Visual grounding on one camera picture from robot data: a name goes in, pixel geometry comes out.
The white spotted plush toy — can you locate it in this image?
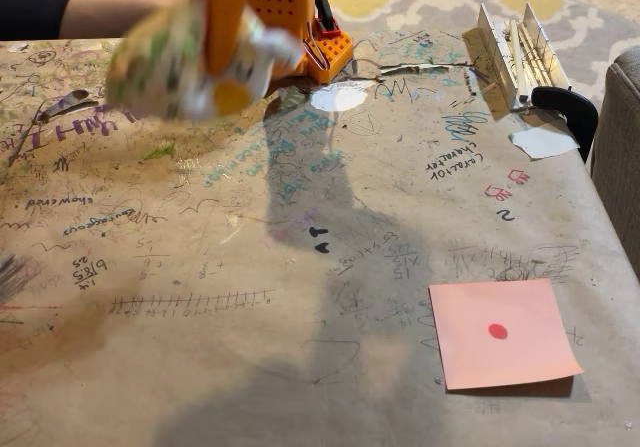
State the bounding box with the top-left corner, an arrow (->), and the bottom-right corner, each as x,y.
104,0 -> 306,121

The person's bare leg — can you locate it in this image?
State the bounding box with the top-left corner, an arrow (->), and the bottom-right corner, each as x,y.
0,0 -> 194,41

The white oval paper patch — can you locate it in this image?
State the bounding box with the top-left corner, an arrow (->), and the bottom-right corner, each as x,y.
309,80 -> 370,113

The grey curled paper scrap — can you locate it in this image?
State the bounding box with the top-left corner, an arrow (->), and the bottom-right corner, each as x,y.
42,89 -> 99,121

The grey yellow patterned rug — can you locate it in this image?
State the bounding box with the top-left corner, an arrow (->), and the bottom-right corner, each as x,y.
319,0 -> 640,88

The scribbled brown paper table cover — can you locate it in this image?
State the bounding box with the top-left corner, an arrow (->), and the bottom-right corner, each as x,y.
0,30 -> 640,447

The white torn paper scrap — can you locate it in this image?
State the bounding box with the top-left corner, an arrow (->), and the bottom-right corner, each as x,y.
508,126 -> 581,161

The black curved plastic object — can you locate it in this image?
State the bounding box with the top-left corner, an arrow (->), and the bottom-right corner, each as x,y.
530,86 -> 600,163

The grey couch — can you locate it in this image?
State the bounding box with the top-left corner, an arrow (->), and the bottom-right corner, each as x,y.
591,46 -> 640,268

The pink sticky note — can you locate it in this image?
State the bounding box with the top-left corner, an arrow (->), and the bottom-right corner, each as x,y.
428,277 -> 585,392

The red white robot cable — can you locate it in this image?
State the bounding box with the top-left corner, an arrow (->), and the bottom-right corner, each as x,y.
302,19 -> 332,73

